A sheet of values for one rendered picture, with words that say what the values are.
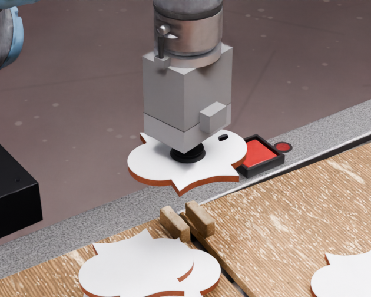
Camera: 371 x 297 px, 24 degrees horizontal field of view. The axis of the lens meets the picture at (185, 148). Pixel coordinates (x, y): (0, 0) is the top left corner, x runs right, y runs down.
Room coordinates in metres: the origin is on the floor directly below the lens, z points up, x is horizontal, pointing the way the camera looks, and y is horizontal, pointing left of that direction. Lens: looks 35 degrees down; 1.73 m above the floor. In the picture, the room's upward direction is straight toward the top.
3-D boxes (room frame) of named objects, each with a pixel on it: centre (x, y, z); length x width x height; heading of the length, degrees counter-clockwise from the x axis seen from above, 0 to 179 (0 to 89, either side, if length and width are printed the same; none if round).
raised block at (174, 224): (0.93, 0.02, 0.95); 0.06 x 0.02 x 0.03; 32
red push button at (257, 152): (1.14, -0.11, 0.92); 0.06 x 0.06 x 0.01; 34
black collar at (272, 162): (1.14, -0.11, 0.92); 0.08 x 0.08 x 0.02; 34
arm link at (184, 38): (0.85, 0.00, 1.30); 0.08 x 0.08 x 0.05
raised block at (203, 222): (0.95, -0.02, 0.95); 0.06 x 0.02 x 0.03; 30
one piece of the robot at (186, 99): (0.84, -0.01, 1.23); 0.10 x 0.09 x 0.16; 49
